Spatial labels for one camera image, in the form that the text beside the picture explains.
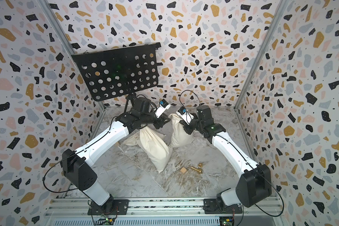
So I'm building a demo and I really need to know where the cream soil bag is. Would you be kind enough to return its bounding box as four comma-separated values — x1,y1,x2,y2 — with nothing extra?
122,132,142,146
169,114,194,148
139,127,173,173

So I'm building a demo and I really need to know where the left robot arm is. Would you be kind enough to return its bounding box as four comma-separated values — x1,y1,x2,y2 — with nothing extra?
62,95,170,213

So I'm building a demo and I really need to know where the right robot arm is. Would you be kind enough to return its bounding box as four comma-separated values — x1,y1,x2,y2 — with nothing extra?
176,105,273,211

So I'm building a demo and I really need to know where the black perforated music stand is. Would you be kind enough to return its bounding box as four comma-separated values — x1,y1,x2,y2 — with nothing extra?
72,42,161,102

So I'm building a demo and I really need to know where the small wooden cube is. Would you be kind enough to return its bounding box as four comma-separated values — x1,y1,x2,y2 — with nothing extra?
180,167,187,174

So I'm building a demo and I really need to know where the right circuit board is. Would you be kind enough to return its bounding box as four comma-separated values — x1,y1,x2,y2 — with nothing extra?
219,217,234,226

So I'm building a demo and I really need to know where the circuit board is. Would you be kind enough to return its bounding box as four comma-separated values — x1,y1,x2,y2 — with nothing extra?
97,218,115,226
219,217,234,226

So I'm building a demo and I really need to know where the left circuit board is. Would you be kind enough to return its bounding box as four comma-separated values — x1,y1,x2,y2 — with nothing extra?
97,218,115,226

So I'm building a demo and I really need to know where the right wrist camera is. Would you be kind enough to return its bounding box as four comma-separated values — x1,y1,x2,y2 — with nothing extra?
176,106,194,125

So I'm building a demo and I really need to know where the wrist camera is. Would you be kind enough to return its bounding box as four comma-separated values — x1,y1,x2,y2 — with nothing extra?
176,106,194,125
155,99,170,118

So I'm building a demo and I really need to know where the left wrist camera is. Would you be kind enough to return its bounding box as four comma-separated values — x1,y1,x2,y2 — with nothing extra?
155,99,170,118

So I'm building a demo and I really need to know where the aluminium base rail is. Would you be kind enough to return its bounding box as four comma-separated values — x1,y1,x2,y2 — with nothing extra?
44,196,287,226

